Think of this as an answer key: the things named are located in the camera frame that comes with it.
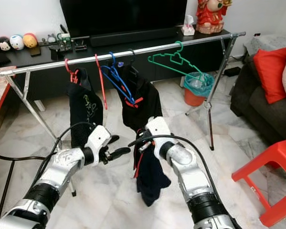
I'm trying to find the green plastic hanger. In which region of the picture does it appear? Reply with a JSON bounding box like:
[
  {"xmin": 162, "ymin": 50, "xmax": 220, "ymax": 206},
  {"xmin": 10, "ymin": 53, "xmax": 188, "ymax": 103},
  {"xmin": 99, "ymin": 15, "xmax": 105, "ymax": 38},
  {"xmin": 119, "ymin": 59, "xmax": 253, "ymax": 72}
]
[{"xmin": 148, "ymin": 41, "xmax": 208, "ymax": 77}]

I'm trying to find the red square cushion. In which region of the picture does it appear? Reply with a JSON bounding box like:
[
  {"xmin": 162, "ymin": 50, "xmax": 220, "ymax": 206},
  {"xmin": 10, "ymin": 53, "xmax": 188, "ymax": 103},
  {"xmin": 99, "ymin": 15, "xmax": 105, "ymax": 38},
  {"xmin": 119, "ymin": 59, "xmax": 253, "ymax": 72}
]
[{"xmin": 253, "ymin": 46, "xmax": 286, "ymax": 104}]

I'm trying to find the black soundbar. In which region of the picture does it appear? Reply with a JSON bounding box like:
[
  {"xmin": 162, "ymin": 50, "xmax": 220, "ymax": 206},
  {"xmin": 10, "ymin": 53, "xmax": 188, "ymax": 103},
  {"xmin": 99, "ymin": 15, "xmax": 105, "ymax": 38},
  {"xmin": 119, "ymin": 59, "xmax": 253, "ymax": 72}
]
[{"xmin": 90, "ymin": 26, "xmax": 178, "ymax": 47}]

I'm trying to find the red plastic hanger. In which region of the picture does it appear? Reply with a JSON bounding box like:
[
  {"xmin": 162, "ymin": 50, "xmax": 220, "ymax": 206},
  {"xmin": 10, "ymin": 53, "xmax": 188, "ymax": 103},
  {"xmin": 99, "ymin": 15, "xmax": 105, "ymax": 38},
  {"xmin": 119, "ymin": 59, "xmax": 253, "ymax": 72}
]
[
  {"xmin": 133, "ymin": 148, "xmax": 146, "ymax": 179},
  {"xmin": 64, "ymin": 58, "xmax": 79, "ymax": 84},
  {"xmin": 94, "ymin": 53, "xmax": 109, "ymax": 110}
]

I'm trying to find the black flat television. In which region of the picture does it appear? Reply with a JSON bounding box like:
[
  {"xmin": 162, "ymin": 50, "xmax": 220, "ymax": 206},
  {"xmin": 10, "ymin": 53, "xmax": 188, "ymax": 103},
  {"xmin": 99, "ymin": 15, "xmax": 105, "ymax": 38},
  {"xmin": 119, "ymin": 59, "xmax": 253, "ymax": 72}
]
[{"xmin": 60, "ymin": 0, "xmax": 188, "ymax": 39}]

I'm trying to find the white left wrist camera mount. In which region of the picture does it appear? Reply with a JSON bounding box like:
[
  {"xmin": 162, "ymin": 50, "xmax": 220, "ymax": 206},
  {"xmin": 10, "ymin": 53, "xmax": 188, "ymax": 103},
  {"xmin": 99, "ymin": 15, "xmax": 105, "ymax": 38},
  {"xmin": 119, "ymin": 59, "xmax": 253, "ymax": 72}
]
[{"xmin": 85, "ymin": 125, "xmax": 112, "ymax": 165}]

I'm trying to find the red plastic stool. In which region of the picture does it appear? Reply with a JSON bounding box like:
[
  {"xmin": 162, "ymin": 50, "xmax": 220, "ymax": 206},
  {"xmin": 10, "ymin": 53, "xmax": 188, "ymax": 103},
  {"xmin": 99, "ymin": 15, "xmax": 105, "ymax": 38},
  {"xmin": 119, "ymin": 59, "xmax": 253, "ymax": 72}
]
[{"xmin": 231, "ymin": 137, "xmax": 286, "ymax": 227}]

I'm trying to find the lace covered side table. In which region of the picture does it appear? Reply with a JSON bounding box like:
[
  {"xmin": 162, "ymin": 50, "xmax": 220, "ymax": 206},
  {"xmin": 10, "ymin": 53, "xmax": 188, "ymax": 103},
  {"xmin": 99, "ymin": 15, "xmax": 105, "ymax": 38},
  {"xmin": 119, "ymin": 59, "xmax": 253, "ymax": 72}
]
[{"xmin": 248, "ymin": 33, "xmax": 286, "ymax": 55}]

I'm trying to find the blue plastic hanger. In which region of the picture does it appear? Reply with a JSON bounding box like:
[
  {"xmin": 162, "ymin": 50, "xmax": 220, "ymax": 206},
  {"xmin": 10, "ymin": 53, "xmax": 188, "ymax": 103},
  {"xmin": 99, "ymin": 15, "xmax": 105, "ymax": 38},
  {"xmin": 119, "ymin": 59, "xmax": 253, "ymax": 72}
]
[{"xmin": 100, "ymin": 52, "xmax": 136, "ymax": 104}]

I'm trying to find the black television console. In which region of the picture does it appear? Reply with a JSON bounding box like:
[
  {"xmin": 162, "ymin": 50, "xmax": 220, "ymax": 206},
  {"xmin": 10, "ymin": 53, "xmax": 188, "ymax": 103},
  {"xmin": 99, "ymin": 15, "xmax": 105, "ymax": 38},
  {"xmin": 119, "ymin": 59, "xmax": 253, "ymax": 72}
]
[{"xmin": 0, "ymin": 29, "xmax": 232, "ymax": 101}]

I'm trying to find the black white round plush toy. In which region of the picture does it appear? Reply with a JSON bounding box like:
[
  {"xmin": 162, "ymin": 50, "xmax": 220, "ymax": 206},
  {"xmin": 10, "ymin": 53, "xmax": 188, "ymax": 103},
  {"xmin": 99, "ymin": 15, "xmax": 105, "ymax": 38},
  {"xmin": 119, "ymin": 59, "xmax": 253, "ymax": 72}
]
[{"xmin": 0, "ymin": 36, "xmax": 12, "ymax": 52}]

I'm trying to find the dark navy garment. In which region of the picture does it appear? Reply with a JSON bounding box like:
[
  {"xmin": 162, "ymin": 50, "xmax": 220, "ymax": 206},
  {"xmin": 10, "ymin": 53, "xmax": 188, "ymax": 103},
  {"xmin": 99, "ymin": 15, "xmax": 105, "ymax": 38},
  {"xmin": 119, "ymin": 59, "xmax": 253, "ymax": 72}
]
[{"xmin": 133, "ymin": 129, "xmax": 172, "ymax": 207}]

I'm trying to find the white tissue box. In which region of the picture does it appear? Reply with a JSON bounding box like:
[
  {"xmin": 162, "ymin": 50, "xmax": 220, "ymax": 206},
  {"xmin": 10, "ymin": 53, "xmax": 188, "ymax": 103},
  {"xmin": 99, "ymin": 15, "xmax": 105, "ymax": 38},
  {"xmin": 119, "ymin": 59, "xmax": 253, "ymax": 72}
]
[{"xmin": 182, "ymin": 14, "xmax": 196, "ymax": 36}]

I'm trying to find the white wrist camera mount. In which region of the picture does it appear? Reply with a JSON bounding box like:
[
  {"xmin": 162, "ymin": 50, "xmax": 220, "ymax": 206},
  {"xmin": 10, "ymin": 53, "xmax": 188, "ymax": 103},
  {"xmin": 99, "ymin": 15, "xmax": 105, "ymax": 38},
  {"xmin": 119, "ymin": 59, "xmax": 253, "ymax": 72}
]
[
  {"xmin": 145, "ymin": 116, "xmax": 172, "ymax": 156},
  {"xmin": 85, "ymin": 125, "xmax": 112, "ymax": 165}
]

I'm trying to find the small black box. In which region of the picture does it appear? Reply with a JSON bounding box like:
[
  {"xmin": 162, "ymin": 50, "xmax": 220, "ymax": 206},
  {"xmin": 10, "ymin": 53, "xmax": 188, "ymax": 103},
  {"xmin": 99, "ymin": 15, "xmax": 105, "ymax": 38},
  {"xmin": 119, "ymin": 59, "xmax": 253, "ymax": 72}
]
[{"xmin": 74, "ymin": 40, "xmax": 89, "ymax": 52}]

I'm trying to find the black garment with green print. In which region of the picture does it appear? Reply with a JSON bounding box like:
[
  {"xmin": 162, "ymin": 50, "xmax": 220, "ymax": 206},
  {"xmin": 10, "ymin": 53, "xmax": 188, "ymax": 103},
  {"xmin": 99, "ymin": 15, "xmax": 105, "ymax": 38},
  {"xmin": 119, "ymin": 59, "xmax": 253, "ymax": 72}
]
[{"xmin": 67, "ymin": 69, "xmax": 104, "ymax": 148}]

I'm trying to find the black metal chair frame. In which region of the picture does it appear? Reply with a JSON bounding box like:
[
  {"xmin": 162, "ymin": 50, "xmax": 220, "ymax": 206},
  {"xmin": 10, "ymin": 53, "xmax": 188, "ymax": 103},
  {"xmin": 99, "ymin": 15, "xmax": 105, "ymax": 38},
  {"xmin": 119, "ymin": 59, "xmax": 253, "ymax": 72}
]
[{"xmin": 0, "ymin": 153, "xmax": 39, "ymax": 225}]

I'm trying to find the plain black garment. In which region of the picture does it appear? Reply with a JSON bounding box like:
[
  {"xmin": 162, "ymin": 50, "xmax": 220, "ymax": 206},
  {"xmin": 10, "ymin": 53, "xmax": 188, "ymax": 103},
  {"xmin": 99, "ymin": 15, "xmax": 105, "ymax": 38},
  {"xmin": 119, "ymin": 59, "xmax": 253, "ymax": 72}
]
[{"xmin": 114, "ymin": 62, "xmax": 162, "ymax": 139}]

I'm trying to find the silver metal clothes rack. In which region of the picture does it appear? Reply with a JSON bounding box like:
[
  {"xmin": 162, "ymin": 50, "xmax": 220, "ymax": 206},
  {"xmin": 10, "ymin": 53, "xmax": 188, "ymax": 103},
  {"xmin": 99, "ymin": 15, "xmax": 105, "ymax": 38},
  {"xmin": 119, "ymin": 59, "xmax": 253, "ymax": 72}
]
[{"xmin": 0, "ymin": 31, "xmax": 246, "ymax": 151}]

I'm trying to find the dark grey fabric sofa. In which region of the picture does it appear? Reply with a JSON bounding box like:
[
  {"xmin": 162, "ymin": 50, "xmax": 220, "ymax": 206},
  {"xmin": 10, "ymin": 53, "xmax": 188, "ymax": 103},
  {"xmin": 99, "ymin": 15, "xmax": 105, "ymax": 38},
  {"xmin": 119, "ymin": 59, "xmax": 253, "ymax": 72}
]
[{"xmin": 230, "ymin": 33, "xmax": 286, "ymax": 146}]

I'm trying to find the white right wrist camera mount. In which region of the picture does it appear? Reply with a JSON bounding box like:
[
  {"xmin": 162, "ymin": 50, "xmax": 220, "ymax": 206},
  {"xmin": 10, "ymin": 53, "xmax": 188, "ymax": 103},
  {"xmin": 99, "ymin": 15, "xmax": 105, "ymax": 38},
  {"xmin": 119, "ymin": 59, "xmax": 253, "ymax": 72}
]
[{"xmin": 145, "ymin": 116, "xmax": 172, "ymax": 156}]

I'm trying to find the red robed figurine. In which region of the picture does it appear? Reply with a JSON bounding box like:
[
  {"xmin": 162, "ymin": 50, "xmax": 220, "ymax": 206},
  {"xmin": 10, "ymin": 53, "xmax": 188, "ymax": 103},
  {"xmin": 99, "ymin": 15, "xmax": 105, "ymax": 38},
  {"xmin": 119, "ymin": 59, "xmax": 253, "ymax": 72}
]
[{"xmin": 196, "ymin": 0, "xmax": 233, "ymax": 34}]

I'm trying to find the green white gadget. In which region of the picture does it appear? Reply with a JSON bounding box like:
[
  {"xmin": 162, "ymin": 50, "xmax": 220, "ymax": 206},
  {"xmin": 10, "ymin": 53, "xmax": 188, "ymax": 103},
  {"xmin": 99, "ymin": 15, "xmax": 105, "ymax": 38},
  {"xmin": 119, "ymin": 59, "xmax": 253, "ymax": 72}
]
[{"xmin": 56, "ymin": 32, "xmax": 73, "ymax": 52}]

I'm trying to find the red bin with teal bag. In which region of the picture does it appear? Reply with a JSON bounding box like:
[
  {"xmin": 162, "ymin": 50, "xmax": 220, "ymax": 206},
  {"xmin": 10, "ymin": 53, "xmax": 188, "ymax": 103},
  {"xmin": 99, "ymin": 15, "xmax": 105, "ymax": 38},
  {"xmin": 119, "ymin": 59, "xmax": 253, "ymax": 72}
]
[{"xmin": 184, "ymin": 72, "xmax": 214, "ymax": 107}]

